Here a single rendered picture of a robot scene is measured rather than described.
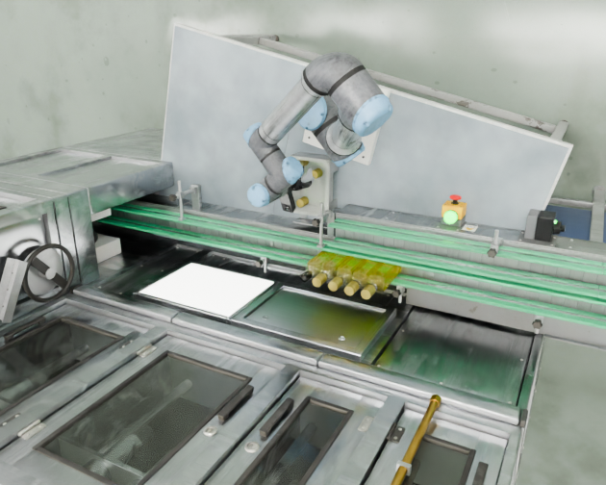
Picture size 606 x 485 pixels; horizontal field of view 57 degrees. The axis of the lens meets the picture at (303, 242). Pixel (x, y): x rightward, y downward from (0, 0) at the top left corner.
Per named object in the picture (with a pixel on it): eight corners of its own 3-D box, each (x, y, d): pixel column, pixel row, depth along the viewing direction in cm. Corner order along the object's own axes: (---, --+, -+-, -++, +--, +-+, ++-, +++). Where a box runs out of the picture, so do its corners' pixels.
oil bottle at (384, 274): (386, 269, 202) (365, 293, 184) (387, 255, 200) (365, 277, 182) (401, 271, 200) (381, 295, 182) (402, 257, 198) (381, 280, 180)
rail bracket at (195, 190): (202, 208, 246) (168, 222, 227) (199, 170, 240) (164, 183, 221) (211, 210, 244) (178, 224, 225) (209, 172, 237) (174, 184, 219)
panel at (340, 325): (190, 267, 233) (133, 299, 205) (190, 260, 232) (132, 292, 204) (396, 315, 195) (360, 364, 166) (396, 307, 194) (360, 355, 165)
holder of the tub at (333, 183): (298, 217, 228) (290, 223, 221) (298, 151, 218) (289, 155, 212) (337, 224, 221) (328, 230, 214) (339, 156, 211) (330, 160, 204)
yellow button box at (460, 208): (445, 217, 199) (440, 223, 193) (447, 197, 196) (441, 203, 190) (465, 220, 196) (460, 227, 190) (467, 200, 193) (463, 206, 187)
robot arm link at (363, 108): (339, 119, 195) (367, 58, 140) (364, 154, 194) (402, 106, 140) (312, 139, 193) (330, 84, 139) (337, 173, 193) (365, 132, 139)
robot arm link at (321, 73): (320, 35, 138) (232, 140, 174) (346, 70, 137) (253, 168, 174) (346, 27, 145) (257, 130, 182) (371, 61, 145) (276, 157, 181)
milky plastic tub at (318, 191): (297, 206, 226) (287, 212, 219) (297, 151, 218) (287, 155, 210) (337, 212, 218) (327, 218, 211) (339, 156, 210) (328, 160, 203)
